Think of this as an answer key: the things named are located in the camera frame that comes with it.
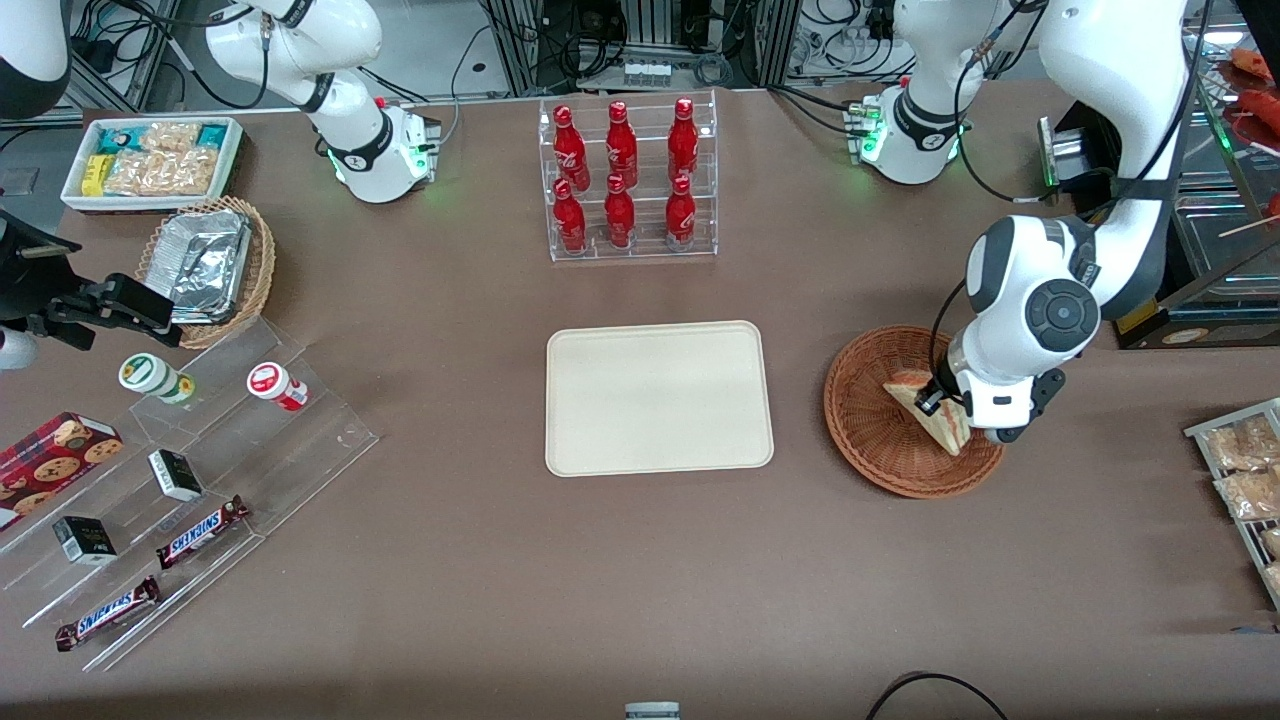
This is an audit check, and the triangle sandwich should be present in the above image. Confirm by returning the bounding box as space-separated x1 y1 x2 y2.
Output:
883 370 973 457

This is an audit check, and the brown round wicker basket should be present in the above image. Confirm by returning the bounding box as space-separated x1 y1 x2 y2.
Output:
823 325 1009 499

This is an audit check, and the light tan wicker basket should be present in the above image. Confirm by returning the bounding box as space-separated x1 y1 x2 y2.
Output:
135 195 277 351

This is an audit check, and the cream rectangular tray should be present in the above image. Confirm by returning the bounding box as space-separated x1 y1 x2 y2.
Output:
545 320 776 478

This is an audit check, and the white plastic snack bin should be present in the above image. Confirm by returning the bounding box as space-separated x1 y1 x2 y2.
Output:
60 115 246 216

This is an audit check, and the white bottle with green lid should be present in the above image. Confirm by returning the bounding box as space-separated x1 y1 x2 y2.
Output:
118 352 196 406

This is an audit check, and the aluminium foil container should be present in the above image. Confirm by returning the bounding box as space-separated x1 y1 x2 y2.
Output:
158 208 253 323

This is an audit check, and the large clear cracker bag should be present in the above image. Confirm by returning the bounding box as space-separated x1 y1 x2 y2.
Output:
103 148 219 197

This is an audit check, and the white bottle with red lid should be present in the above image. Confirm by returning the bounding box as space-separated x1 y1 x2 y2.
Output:
247 362 309 413

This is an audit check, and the grey snack display rack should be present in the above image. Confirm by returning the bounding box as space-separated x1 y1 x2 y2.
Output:
1183 397 1280 613

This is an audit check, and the small clear cracker bag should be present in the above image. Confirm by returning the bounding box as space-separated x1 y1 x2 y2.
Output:
140 120 203 153

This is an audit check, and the small black box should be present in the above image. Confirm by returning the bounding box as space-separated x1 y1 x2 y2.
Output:
52 516 118 566
148 449 204 502

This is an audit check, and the red chocolate cookie box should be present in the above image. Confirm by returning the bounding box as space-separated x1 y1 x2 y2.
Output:
0 412 125 533

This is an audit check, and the clear acrylic stepped display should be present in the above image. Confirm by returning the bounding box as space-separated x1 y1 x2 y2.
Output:
0 315 381 673

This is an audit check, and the Snickers chocolate bar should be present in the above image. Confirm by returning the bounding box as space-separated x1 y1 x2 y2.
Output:
55 575 161 653
155 495 251 571

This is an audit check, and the red cola bottle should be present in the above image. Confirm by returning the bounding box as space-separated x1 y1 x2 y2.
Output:
606 100 639 189
668 97 700 186
604 174 637 250
552 104 591 193
665 175 698 251
553 178 588 254

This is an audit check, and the clear acrylic bottle rack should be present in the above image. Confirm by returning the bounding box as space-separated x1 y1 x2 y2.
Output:
538 90 719 263

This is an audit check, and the black cable loop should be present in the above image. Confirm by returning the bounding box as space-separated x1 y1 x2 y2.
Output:
865 672 1011 720

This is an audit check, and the aluminium profile frame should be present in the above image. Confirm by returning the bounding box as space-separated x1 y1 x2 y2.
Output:
480 0 801 96

